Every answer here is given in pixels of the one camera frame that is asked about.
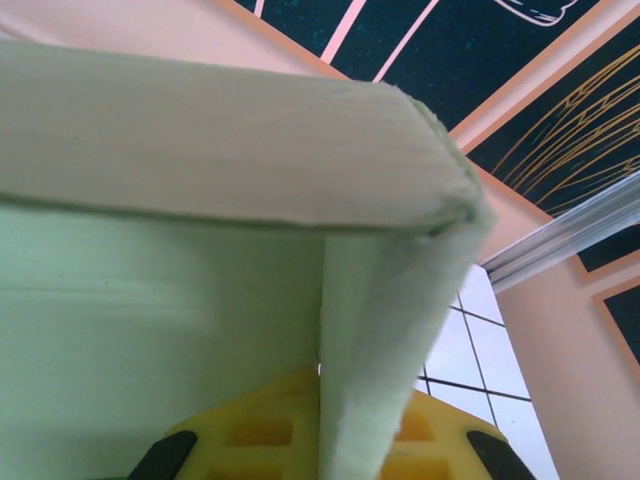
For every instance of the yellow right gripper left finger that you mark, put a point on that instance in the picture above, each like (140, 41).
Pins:
(260, 435)

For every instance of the aluminium corner post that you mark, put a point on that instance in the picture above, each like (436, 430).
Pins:
(565, 230)

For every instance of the wall panel with golden feather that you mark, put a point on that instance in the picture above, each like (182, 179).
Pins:
(565, 125)

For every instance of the pale green paper box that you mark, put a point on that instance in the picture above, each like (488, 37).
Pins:
(200, 200)

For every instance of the wall panel with pink flowers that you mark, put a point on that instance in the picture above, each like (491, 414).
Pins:
(440, 55)

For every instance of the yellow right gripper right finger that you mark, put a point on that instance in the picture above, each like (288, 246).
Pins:
(440, 440)

